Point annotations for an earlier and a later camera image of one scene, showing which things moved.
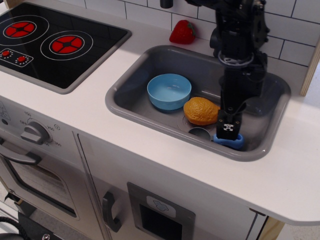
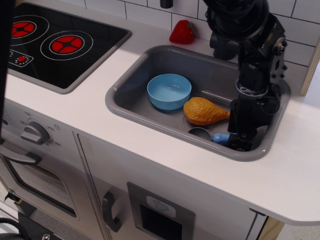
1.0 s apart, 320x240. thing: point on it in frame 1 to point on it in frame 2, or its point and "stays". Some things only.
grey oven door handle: x=30 y=158 stays
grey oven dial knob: x=35 y=132 stays
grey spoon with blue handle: x=237 y=144 stays
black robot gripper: x=243 y=77 to x=253 y=108
